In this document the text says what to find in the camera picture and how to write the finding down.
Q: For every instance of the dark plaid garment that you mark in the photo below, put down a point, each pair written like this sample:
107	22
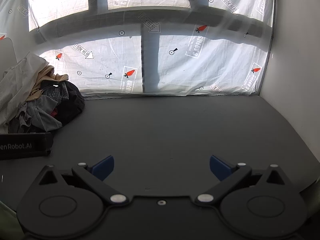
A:
58	92

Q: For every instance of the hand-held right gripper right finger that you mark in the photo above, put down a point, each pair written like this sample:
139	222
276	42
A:
218	167

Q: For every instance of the grey garment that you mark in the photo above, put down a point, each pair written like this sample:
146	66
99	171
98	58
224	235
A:
42	117

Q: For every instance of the white pants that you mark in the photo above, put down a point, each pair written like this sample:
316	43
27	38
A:
15	87

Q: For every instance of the beige garment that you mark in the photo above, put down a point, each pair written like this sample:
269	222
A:
46	73

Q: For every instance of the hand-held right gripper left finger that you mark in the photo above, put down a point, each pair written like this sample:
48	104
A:
103	167

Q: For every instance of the white printed sheet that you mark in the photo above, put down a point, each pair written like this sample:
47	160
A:
190	62

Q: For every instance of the black garment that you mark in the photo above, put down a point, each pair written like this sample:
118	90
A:
72	101

